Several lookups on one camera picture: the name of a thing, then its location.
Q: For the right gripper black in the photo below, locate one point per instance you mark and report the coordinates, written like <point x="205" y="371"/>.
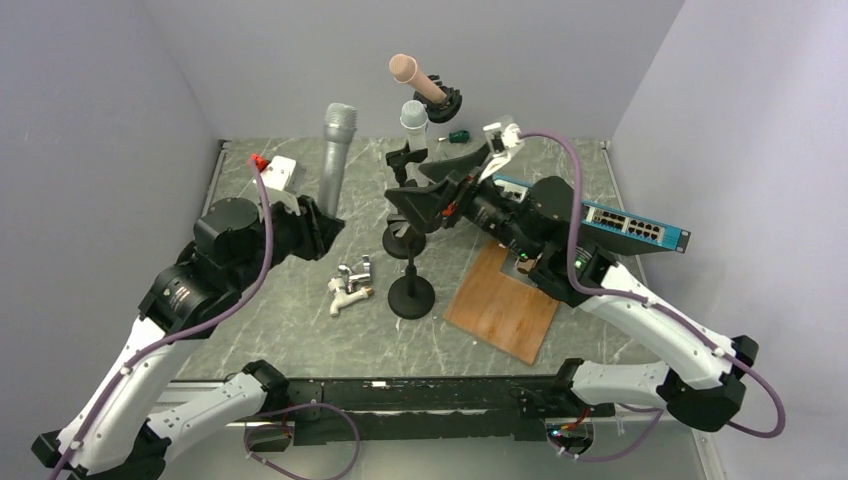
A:
<point x="424" y="204"/>

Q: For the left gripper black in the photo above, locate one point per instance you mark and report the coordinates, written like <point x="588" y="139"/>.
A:
<point x="316" y="231"/>

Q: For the black front microphone stand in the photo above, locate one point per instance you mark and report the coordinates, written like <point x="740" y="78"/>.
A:
<point x="410" y="296"/>

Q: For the grey handheld microphone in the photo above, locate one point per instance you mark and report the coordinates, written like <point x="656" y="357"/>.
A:
<point x="340" y="126"/>

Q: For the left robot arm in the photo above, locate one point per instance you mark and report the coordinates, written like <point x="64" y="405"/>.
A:
<point x="118" y="434"/>

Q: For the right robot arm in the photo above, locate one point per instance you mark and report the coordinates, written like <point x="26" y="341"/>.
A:
<point x="698" y="375"/>

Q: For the white microphone with stand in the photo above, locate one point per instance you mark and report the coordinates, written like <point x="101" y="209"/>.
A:
<point x="414" y="120"/>

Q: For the pink microphone on stand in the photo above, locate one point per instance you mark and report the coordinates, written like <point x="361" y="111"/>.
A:
<point x="441" y="102"/>

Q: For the chrome white faucet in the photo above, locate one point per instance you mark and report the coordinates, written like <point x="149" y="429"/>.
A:
<point x="350" y="286"/>

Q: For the wooden board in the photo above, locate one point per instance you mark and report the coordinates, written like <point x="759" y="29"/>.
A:
<point x="499" y="309"/>

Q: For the green handled screwdriver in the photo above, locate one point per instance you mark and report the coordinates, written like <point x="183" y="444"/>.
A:
<point x="456" y="137"/>

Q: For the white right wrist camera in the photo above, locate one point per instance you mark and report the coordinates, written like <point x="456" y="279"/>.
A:
<point x="504" y="140"/>

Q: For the blue network switch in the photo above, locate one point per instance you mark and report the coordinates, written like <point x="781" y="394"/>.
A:
<point x="629" y="228"/>

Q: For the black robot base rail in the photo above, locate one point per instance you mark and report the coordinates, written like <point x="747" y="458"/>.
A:
<point x="428" y="408"/>

